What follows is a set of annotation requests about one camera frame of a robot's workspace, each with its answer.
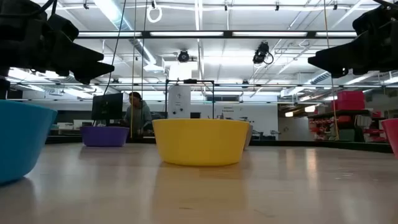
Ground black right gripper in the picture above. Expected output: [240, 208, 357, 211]
[307, 17, 398, 79]

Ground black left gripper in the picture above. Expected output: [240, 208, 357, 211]
[0, 0, 115, 85]

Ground purple plastic bowl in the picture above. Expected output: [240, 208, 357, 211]
[80, 125, 130, 147]

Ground red plastic bowl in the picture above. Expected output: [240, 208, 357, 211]
[381, 118, 398, 160]

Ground blue plastic bowl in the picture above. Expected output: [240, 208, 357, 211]
[0, 99, 58, 187]

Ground white plastic bowl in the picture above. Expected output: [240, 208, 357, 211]
[243, 123, 254, 151]

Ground yellow plastic bowl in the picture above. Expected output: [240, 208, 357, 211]
[152, 118, 251, 167]

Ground dark shelf rack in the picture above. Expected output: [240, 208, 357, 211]
[307, 108, 390, 144]

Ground red storage bins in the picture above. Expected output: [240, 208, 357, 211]
[331, 90, 366, 111]

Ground black computer monitor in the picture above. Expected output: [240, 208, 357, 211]
[90, 92, 124, 126]

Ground person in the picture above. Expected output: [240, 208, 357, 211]
[123, 91, 154, 136]

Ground round black ceiling device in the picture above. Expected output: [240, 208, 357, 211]
[177, 49, 191, 63]

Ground white pillar cabinet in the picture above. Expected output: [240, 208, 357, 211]
[167, 85, 192, 120]

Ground yellow hanging cable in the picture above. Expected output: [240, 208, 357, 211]
[322, 0, 340, 141]

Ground black hanging cable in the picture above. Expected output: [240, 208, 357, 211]
[101, 0, 128, 96]

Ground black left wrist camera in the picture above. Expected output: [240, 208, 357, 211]
[47, 12, 80, 43]

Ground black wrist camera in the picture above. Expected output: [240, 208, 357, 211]
[351, 5, 390, 35]
[47, 12, 80, 43]

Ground thin hanging cable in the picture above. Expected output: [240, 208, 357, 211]
[129, 0, 138, 139]
[140, 0, 148, 125]

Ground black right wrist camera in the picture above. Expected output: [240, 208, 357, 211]
[351, 5, 390, 35]

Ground black overhead camera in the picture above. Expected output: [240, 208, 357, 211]
[252, 40, 275, 67]

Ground white hanging ring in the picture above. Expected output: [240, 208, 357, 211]
[146, 4, 164, 24]

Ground black metal frame stand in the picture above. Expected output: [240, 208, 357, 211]
[164, 78, 216, 120]

